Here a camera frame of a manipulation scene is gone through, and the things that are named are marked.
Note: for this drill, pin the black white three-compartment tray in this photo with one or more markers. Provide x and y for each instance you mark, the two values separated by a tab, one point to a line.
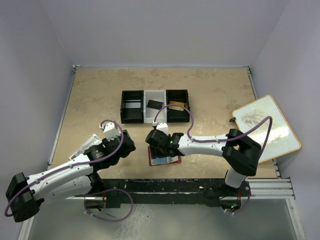
143	106

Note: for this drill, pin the small printed plastic packet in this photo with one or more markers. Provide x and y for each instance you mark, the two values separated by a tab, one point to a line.
91	141

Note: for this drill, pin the gold card in tray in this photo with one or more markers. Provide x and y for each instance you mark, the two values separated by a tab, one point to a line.
176	105

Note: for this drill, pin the red leather card holder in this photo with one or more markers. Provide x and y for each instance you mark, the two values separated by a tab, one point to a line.
160	161

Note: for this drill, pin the black card in tray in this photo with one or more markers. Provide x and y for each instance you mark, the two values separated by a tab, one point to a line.
153	104

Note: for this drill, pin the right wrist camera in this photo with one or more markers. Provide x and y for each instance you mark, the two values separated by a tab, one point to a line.
161	126

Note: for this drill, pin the white card in tray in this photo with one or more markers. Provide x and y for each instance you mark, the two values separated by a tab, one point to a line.
132	104

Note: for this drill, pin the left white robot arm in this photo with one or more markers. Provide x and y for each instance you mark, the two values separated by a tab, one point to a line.
77	177

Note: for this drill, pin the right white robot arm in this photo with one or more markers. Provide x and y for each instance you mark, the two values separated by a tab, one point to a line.
240	151

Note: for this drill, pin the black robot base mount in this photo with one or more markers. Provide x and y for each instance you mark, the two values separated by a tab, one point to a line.
211	192

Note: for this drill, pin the wooden framed whiteboard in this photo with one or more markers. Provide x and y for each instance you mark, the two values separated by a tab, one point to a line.
279	137

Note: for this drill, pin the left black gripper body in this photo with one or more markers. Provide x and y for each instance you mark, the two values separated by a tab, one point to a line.
116	159

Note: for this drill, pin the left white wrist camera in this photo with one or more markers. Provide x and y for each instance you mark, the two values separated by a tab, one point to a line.
110	129

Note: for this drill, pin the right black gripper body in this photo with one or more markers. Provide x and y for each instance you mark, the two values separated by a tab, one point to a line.
157	152

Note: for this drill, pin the aluminium frame rail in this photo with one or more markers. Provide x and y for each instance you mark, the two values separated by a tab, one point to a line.
270	214

